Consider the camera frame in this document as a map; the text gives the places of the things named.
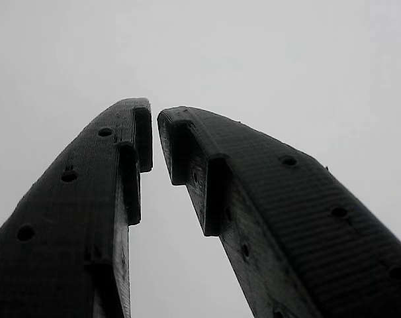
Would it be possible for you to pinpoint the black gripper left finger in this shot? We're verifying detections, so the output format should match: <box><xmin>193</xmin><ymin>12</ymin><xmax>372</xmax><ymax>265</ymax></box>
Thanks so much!
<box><xmin>0</xmin><ymin>97</ymin><xmax>154</xmax><ymax>318</ymax></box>

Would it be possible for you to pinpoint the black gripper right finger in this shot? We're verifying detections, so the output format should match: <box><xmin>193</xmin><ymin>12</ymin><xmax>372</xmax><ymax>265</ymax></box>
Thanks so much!
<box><xmin>156</xmin><ymin>105</ymin><xmax>401</xmax><ymax>318</ymax></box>

